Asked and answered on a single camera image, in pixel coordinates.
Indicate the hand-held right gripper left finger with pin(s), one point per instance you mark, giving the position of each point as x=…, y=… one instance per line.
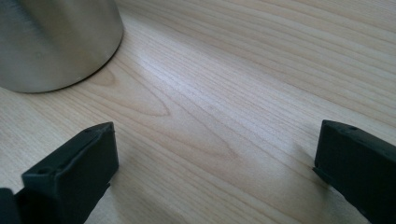
x=71, y=174

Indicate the stainless steel round container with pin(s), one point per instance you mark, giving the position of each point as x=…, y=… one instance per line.
x=53, y=43

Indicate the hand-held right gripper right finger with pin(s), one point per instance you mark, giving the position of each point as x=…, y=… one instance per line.
x=358, y=165

